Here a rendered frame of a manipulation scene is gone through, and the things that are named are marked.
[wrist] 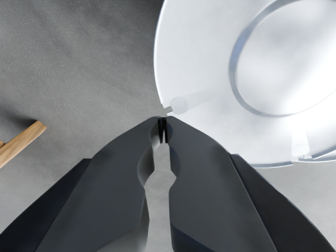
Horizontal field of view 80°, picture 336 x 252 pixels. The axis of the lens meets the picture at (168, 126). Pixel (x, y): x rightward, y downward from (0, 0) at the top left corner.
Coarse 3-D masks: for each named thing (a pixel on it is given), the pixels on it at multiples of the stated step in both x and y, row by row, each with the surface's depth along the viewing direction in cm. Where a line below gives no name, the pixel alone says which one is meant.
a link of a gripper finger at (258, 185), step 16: (240, 160) 8; (240, 176) 7; (256, 176) 7; (256, 192) 6; (272, 192) 6; (256, 208) 6; (272, 208) 6; (288, 208) 6; (272, 224) 6; (288, 224) 6; (304, 224) 6; (272, 240) 5; (288, 240) 5; (304, 240) 5; (320, 240) 5
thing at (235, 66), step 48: (192, 0) 18; (240, 0) 18; (288, 0) 18; (192, 48) 20; (240, 48) 20; (288, 48) 20; (192, 96) 23; (240, 96) 23; (288, 96) 23; (240, 144) 27; (288, 144) 27
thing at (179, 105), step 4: (172, 100) 24; (176, 100) 24; (180, 100) 24; (184, 100) 24; (172, 104) 24; (176, 104) 24; (180, 104) 24; (184, 104) 24; (172, 108) 24; (176, 108) 24; (180, 108) 24; (184, 108) 24; (176, 112) 24; (180, 112) 24
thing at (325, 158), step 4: (332, 152) 29; (300, 156) 29; (324, 156) 29; (328, 156) 29; (332, 156) 29; (300, 160) 29; (304, 160) 29; (308, 160) 29; (312, 160) 29; (316, 160) 29; (320, 160) 29; (324, 160) 29; (328, 160) 29; (332, 160) 29
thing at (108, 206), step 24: (120, 144) 9; (144, 144) 9; (96, 168) 8; (120, 168) 8; (144, 168) 9; (72, 192) 7; (96, 192) 7; (120, 192) 7; (144, 192) 7; (72, 216) 6; (96, 216) 6; (120, 216) 6; (144, 216) 7; (48, 240) 6; (72, 240) 6; (96, 240) 5; (120, 240) 6; (144, 240) 7
